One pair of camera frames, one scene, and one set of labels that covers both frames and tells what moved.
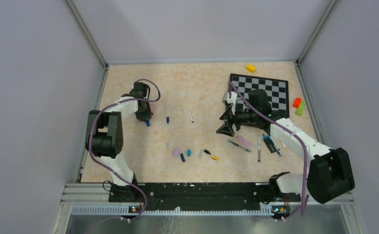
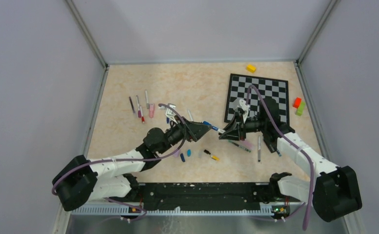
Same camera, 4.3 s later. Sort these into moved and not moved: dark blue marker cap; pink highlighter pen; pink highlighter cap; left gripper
Moved: left gripper
Not moved: pink highlighter pen; dark blue marker cap; pink highlighter cap
